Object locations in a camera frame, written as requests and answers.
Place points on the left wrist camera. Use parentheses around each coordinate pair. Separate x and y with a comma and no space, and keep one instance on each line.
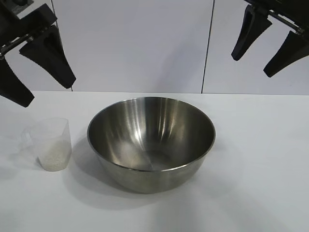
(23,13)

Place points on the stainless steel mixing bowl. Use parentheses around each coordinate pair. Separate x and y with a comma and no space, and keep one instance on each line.
(149,178)

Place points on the white uncooked rice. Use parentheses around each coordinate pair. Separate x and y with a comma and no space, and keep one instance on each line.
(54,159)

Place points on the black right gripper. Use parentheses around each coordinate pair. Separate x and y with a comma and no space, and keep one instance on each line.
(289,12)

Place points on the clear plastic measuring cup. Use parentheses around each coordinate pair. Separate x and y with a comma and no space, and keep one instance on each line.
(55,130)

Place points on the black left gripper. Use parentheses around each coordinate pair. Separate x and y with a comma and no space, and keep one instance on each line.
(36,21)

